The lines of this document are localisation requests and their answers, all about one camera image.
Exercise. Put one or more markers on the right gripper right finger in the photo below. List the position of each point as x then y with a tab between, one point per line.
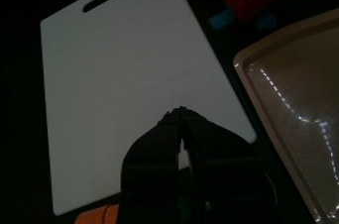
230	181

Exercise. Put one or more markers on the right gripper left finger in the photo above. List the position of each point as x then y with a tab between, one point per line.
150	175

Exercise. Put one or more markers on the orange toy salmon piece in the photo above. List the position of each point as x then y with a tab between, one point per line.
96	215

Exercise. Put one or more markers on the brown tray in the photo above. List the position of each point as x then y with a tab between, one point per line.
301	102

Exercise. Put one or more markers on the white plastic cutting board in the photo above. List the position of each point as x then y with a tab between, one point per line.
132	69

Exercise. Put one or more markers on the blue tape piece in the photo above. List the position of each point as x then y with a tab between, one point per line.
267	21
221	20

